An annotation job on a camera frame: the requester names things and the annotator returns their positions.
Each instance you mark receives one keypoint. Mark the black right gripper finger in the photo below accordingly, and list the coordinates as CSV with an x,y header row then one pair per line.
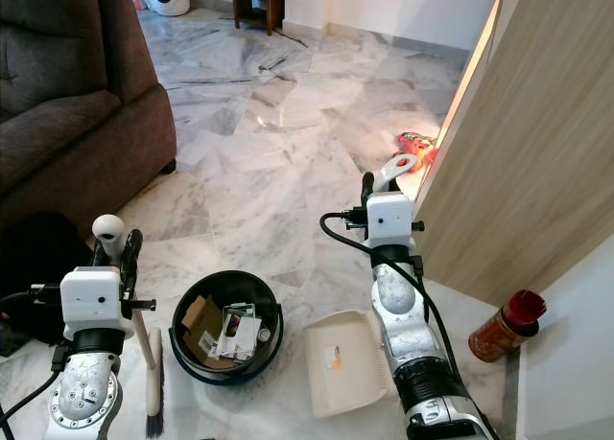
x,y
367,188

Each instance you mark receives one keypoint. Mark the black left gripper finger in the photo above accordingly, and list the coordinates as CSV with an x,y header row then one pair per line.
x,y
133,248
99,254

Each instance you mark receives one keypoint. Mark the red orange toy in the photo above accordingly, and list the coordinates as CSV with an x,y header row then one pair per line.
x,y
414,150

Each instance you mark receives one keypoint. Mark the black bag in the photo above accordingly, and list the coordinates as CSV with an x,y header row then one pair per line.
x,y
29,258

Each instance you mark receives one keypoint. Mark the brown cardboard piece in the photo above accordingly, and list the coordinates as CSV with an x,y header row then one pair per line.
x,y
201,320

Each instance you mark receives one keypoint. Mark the black round waste bin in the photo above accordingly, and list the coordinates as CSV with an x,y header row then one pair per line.
x,y
197,368

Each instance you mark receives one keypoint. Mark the white printed paper card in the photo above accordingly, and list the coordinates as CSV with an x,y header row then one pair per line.
x,y
238,333

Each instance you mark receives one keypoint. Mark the dark brown fabric sofa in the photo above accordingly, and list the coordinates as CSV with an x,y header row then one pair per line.
x,y
77,95

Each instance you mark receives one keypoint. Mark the light wood panel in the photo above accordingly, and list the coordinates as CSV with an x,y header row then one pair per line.
x,y
528,133

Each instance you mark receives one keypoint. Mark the brown bottle with red cap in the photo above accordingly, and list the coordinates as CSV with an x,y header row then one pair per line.
x,y
504,330

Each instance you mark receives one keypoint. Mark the small dark wooden stand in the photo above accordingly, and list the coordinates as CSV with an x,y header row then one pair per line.
x,y
259,1

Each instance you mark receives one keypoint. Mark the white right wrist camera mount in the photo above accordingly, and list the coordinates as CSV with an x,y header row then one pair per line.
x,y
390,220

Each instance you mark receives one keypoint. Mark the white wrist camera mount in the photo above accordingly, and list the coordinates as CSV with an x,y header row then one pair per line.
x,y
91,296
390,220

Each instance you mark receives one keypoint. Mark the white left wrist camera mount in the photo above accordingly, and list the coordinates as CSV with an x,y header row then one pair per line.
x,y
91,296

